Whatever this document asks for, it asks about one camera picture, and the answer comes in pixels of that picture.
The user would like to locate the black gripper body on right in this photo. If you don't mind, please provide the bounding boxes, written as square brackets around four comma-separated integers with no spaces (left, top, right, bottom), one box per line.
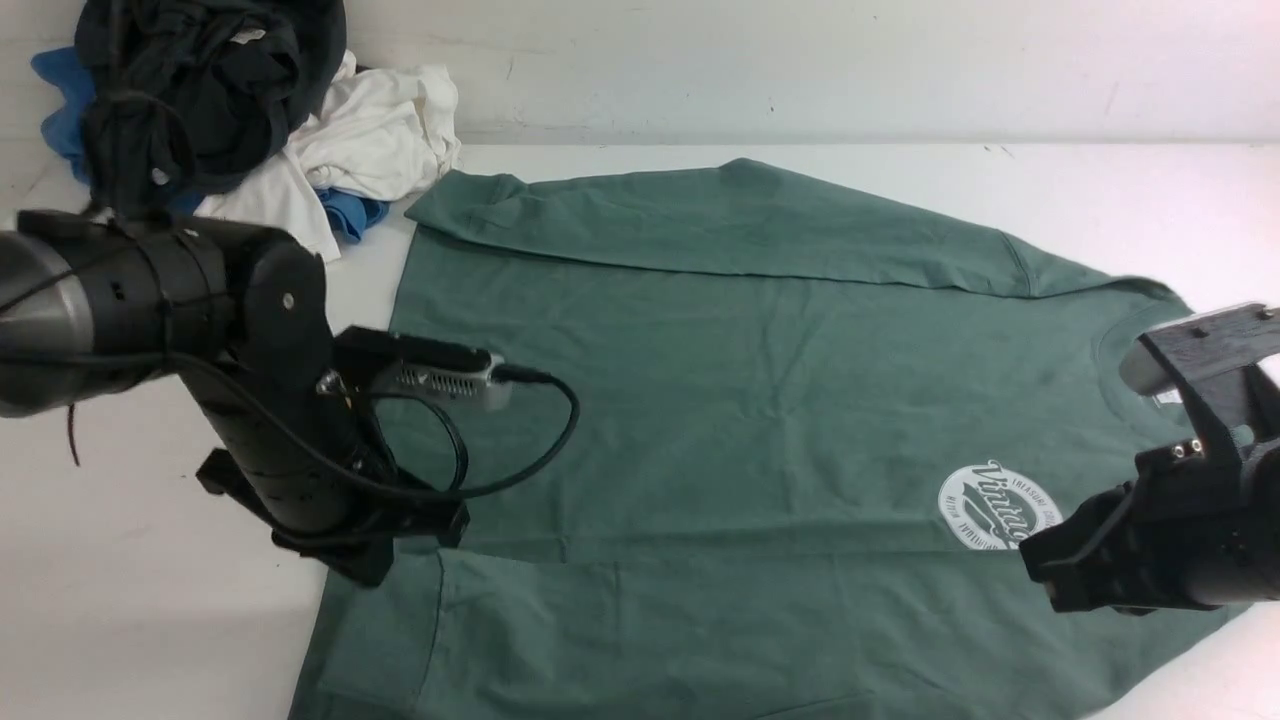
[1019,439,1251,615]

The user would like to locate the black gripper body on left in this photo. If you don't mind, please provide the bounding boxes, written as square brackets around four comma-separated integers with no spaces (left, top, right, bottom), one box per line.
[196,448,471,588]

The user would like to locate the green long-sleeved shirt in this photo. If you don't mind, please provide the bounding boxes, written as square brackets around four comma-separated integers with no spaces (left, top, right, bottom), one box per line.
[291,159,1243,719]

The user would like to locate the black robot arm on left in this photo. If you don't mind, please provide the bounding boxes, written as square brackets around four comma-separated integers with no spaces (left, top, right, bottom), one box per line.
[1,210,470,587]

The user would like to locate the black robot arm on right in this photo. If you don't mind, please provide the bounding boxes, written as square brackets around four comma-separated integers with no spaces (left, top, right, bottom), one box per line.
[1019,441,1277,618]

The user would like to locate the white crumpled shirt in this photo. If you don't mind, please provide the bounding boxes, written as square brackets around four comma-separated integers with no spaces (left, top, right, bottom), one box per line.
[195,53,461,263]

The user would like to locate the black crumpled garment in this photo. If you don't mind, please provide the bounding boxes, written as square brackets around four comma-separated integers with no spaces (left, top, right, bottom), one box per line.
[74,1,347,217]

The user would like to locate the blue crumpled garment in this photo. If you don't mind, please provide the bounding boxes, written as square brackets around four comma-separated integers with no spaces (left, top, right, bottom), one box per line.
[29,46,390,243]

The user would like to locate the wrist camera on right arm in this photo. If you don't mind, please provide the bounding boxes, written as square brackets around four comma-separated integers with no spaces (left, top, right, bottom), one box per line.
[1120,304,1279,459]

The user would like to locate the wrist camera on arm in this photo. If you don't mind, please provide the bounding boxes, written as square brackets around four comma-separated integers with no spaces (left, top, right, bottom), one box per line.
[333,325,550,413]
[1120,304,1279,459]

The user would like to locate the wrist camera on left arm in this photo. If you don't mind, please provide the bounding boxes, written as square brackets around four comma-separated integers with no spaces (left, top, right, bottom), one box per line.
[333,325,550,413]

